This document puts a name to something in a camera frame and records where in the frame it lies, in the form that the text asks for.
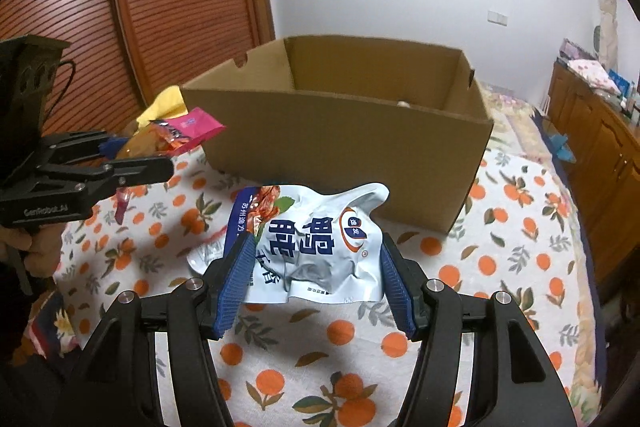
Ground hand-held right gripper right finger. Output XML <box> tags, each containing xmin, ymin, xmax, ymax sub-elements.
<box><xmin>380</xmin><ymin>234</ymin><xmax>578</xmax><ymax>427</ymax></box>

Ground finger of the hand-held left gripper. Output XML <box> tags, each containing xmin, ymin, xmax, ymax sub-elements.
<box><xmin>30</xmin><ymin>157</ymin><xmax>174</xmax><ymax>208</ymax></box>
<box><xmin>42</xmin><ymin>130</ymin><xmax>132</xmax><ymax>165</ymax></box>

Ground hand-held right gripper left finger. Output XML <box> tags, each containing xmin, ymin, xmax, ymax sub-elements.
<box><xmin>75</xmin><ymin>234</ymin><xmax>258</xmax><ymax>427</ymax></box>

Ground pink twisted snack packet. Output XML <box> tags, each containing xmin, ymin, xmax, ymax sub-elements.
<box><xmin>114</xmin><ymin>107</ymin><xmax>227</xmax><ymax>224</ymax></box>

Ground white blue-lettered snack packet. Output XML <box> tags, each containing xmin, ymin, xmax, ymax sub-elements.
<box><xmin>227</xmin><ymin>182</ymin><xmax>391</xmax><ymax>305</ymax></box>

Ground brown cardboard box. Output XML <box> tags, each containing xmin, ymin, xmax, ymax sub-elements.
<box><xmin>180</xmin><ymin>35</ymin><xmax>496</xmax><ymax>235</ymax></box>

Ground person's left hand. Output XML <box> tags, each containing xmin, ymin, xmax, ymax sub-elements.
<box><xmin>0</xmin><ymin>224</ymin><xmax>63</xmax><ymax>280</ymax></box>

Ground silver vacuum snack packet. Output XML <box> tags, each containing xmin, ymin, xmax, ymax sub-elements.
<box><xmin>187</xmin><ymin>227</ymin><xmax>236</xmax><ymax>278</ymax></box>

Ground yellow plush toy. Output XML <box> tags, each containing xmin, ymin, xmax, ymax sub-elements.
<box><xmin>136</xmin><ymin>87</ymin><xmax>187</xmax><ymax>128</ymax></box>

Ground orange-printed white bedsheet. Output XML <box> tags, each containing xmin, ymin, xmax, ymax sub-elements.
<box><xmin>52</xmin><ymin>87</ymin><xmax>608</xmax><ymax>427</ymax></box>

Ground wooden louvered wardrobe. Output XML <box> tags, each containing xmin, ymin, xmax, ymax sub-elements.
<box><xmin>0</xmin><ymin>0</ymin><xmax>276</xmax><ymax>122</ymax></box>

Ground colourful patterned cloth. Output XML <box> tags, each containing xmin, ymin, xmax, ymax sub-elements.
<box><xmin>30</xmin><ymin>292</ymin><xmax>76</xmax><ymax>358</ymax></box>

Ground blue cloth piece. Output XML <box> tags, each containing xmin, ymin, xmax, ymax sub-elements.
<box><xmin>547</xmin><ymin>132</ymin><xmax>576</xmax><ymax>162</ymax></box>

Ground floral quilt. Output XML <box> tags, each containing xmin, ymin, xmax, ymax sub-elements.
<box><xmin>482</xmin><ymin>82</ymin><xmax>543</xmax><ymax>115</ymax></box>

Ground wooden cabinet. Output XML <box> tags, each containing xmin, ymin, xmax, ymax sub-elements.
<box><xmin>542</xmin><ymin>62</ymin><xmax>640</xmax><ymax>288</ymax></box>

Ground folded floral blanket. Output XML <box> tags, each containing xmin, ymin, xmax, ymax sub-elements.
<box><xmin>567</xmin><ymin>57</ymin><xmax>623</xmax><ymax>95</ymax></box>

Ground purple bag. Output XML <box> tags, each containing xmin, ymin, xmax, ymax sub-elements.
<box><xmin>560</xmin><ymin>38</ymin><xmax>596</xmax><ymax>62</ymax></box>

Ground blue box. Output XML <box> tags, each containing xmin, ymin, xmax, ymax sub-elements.
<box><xmin>607</xmin><ymin>69</ymin><xmax>632</xmax><ymax>95</ymax></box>

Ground cream curtain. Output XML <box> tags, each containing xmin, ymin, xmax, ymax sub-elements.
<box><xmin>592</xmin><ymin>0</ymin><xmax>623</xmax><ymax>72</ymax></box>

